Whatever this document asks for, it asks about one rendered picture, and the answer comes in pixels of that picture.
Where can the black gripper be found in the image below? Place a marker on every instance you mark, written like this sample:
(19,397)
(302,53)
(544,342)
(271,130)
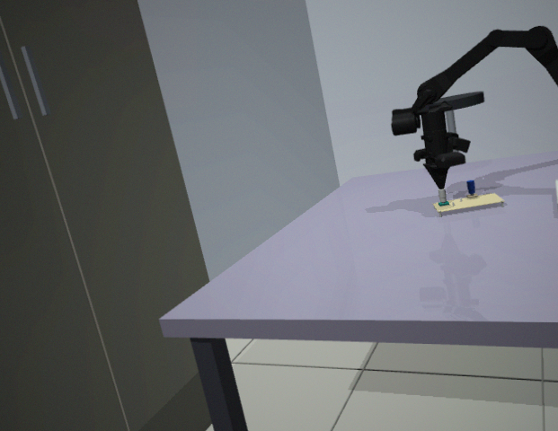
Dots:
(438,159)

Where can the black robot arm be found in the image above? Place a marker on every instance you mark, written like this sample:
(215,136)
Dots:
(538,41)

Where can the pale yellow board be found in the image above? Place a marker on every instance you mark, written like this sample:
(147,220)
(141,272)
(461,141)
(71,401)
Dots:
(472,200)

